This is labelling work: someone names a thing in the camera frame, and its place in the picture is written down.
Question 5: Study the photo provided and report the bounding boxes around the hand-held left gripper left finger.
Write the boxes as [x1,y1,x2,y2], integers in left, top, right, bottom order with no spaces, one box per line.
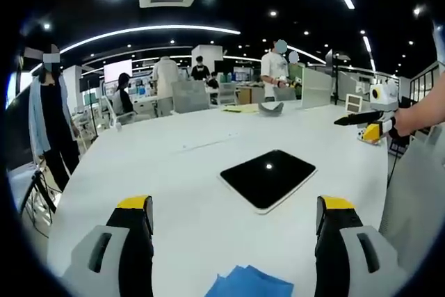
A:
[59,195,155,297]

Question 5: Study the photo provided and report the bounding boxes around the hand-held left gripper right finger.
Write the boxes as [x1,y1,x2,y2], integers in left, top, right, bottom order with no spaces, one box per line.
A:
[314,195,410,297]

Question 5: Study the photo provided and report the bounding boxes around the black tablet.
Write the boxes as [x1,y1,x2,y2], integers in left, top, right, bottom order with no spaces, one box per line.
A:
[218,149,318,216]

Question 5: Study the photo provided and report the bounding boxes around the blue cleaning cloth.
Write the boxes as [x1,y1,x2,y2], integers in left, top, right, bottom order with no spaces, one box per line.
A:
[204,264,295,297]

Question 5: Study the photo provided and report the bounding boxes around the small white box device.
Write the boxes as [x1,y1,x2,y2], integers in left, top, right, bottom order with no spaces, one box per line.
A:
[345,93,364,115]

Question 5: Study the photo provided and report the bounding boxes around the black tripod stand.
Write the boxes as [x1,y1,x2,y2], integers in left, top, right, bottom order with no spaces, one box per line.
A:
[331,49,345,106]

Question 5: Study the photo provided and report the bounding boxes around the white desk divider panel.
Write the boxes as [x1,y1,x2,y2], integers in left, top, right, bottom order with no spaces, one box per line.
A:
[300,67,334,110]

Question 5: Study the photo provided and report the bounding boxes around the grey curved object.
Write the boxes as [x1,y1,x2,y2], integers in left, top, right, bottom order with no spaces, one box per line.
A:
[258,101,285,118]

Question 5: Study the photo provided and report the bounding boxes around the yellow paper sheet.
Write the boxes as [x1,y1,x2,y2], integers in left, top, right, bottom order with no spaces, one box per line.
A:
[221,103,261,115]

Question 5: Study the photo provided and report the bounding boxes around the white office chair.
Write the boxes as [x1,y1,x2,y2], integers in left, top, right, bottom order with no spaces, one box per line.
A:
[99,95,138,128]

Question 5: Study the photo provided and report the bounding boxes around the white display screen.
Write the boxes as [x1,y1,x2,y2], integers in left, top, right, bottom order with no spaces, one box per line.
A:
[103,58,134,84]

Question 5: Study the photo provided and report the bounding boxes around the long curved ceiling light strip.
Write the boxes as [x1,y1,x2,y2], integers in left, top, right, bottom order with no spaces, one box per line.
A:
[59,24,242,55]

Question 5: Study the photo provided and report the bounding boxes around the black cable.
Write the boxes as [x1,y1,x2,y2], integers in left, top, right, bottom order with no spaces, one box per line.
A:
[386,150,400,188]

